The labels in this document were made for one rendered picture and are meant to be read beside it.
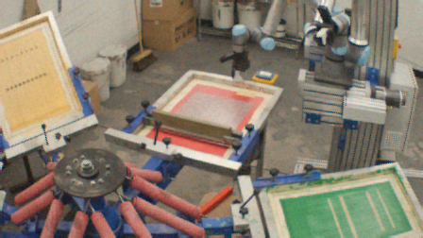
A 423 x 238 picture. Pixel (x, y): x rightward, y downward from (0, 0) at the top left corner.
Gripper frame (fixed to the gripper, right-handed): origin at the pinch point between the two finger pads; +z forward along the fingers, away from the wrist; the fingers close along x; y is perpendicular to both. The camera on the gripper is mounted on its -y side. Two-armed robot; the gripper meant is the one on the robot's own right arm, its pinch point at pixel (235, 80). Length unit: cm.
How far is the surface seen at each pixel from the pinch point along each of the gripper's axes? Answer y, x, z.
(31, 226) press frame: -26, -164, -7
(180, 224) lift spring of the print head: 32, -134, -14
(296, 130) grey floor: 14, 116, 98
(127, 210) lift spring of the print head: 20, -148, -27
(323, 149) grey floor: 44, 97, 98
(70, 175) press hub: -5, -149, -33
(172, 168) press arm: 1, -81, 6
